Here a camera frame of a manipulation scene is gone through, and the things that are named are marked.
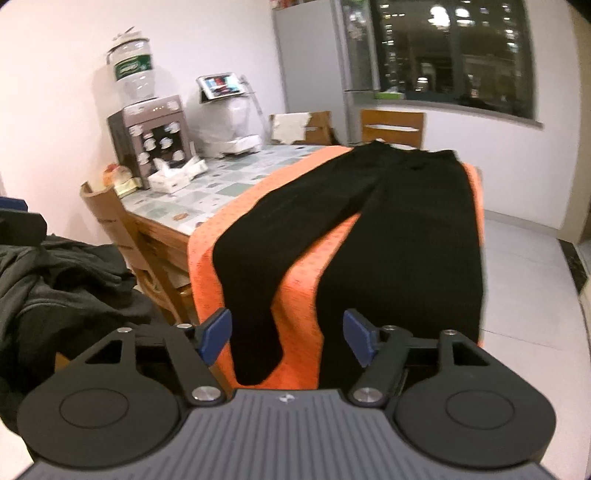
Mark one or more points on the white plastic-wrapped appliance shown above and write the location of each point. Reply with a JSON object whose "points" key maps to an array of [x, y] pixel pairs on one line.
{"points": [[231, 124]]}

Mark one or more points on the green box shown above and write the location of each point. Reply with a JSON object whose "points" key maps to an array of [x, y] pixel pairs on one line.
{"points": [[390, 95]]}

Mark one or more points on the dark grey garment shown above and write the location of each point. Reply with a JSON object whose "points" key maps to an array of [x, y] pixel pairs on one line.
{"points": [[69, 318]]}

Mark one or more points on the tablet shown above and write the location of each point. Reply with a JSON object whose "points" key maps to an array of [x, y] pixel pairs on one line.
{"points": [[219, 85]]}

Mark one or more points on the grey refrigerator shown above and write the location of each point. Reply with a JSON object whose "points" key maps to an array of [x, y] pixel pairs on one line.
{"points": [[314, 69]]}

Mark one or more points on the orange patterned mat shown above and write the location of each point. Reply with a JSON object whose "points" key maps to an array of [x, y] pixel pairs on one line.
{"points": [[300, 286]]}

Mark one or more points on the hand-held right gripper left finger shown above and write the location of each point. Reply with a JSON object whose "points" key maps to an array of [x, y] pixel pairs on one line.
{"points": [[217, 336]]}

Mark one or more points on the wooden chair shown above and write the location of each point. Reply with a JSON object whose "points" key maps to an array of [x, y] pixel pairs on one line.
{"points": [[321, 129], [392, 127], [111, 217]]}

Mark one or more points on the black pants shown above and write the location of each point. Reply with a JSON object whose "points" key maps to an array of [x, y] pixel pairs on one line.
{"points": [[406, 240]]}

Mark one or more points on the white towel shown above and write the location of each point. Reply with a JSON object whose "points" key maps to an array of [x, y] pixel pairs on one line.
{"points": [[291, 129]]}

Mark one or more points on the white tissue box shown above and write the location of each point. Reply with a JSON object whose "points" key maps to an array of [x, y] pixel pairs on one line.
{"points": [[168, 180]]}

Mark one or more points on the checkered tablecloth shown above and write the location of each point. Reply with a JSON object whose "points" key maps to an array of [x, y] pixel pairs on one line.
{"points": [[221, 189]]}

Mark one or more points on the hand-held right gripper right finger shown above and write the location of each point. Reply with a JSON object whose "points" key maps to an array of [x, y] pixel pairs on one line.
{"points": [[360, 338]]}

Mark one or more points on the clear water bottle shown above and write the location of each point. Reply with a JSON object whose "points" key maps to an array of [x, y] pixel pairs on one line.
{"points": [[134, 74]]}

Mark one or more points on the window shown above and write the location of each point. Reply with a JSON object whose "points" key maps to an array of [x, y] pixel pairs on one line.
{"points": [[452, 55]]}

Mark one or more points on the brown water dispenser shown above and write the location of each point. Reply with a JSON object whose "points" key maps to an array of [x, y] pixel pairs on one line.
{"points": [[138, 120]]}

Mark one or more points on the dark green garment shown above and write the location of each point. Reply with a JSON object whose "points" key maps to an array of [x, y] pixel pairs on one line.
{"points": [[55, 263]]}

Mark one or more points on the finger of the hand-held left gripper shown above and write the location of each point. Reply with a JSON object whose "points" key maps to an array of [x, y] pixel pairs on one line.
{"points": [[23, 228], [11, 203]]}

